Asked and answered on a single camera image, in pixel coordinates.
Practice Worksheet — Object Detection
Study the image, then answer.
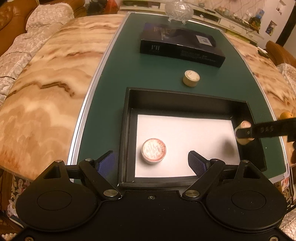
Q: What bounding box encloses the green desk mat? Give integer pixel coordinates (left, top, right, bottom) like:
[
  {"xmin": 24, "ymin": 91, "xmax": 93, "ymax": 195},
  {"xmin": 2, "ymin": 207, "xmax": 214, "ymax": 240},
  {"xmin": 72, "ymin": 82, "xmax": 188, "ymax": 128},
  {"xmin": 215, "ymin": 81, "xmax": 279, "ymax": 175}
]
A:
[{"xmin": 67, "ymin": 13, "xmax": 290, "ymax": 184}]

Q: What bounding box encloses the orange fruit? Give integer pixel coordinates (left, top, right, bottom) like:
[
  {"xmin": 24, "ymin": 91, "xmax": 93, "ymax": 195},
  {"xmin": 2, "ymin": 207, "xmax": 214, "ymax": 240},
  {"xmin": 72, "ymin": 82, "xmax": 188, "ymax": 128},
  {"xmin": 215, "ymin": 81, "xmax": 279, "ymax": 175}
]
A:
[{"xmin": 279, "ymin": 111, "xmax": 293, "ymax": 120}]

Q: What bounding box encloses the white TV cabinet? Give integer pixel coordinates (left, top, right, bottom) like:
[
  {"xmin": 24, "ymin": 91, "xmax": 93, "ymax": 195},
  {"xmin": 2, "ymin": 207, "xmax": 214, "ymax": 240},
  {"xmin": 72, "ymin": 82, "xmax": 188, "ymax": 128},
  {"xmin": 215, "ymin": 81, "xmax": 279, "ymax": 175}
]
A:
[{"xmin": 119, "ymin": 1, "xmax": 264, "ymax": 45}]

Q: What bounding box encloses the round tin pale label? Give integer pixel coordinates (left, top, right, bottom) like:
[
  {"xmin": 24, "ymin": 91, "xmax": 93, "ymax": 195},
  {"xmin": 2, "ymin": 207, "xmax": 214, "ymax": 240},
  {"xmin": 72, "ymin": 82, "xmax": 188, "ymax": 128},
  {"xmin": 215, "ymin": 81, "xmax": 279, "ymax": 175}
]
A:
[{"xmin": 183, "ymin": 70, "xmax": 200, "ymax": 87}]

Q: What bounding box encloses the black open box base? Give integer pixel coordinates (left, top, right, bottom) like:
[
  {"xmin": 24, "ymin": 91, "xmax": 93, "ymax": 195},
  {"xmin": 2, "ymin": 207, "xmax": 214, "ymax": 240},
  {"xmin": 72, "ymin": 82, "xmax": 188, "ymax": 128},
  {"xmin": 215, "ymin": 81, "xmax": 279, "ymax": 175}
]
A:
[{"xmin": 118, "ymin": 88, "xmax": 267, "ymax": 188}]

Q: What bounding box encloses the brown leather sofa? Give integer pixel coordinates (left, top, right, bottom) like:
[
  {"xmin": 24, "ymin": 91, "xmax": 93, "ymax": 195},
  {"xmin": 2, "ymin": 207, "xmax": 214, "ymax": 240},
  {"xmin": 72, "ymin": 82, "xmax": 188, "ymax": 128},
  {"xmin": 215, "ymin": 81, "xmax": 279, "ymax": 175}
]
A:
[{"xmin": 1, "ymin": 1, "xmax": 86, "ymax": 55}]

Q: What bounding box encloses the round tin red label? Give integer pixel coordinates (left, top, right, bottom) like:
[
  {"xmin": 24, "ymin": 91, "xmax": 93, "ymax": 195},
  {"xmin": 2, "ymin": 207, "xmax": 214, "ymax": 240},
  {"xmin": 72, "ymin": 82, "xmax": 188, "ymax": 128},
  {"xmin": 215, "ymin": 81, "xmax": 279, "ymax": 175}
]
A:
[
  {"xmin": 234, "ymin": 120, "xmax": 254, "ymax": 146},
  {"xmin": 141, "ymin": 138, "xmax": 167, "ymax": 164}
]

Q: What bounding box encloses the brown leather chair right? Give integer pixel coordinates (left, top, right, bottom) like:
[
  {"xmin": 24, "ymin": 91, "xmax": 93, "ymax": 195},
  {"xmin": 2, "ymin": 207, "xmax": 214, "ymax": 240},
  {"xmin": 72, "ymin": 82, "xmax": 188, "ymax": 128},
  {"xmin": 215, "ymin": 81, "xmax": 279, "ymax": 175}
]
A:
[{"xmin": 265, "ymin": 41, "xmax": 296, "ymax": 67}]

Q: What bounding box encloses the dark blue box lid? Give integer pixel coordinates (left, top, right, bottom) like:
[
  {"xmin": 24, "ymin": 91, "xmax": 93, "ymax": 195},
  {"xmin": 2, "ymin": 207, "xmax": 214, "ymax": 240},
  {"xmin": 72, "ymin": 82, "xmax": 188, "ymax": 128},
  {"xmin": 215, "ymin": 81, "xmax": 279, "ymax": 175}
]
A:
[{"xmin": 140, "ymin": 23, "xmax": 225, "ymax": 68}]

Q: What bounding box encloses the crystal glass bowl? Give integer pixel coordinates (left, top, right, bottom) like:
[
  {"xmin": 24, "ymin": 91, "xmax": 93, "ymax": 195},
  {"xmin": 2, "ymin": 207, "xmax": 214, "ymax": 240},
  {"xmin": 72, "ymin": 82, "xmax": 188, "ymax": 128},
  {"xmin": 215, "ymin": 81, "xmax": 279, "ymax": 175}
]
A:
[{"xmin": 165, "ymin": 0, "xmax": 194, "ymax": 24}]

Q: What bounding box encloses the small dark object on table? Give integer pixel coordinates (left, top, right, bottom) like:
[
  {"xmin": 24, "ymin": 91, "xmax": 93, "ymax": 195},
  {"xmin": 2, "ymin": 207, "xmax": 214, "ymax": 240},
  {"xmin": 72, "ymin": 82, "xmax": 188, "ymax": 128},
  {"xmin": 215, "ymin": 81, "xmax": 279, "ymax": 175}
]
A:
[{"xmin": 257, "ymin": 47, "xmax": 269, "ymax": 59}]

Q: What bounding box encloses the white lace sofa cover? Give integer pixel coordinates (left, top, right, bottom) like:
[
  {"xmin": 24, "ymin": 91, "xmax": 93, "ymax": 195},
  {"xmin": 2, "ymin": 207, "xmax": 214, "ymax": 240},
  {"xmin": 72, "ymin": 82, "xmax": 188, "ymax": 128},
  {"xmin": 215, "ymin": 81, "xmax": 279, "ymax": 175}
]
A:
[{"xmin": 1, "ymin": 3, "xmax": 74, "ymax": 105}]

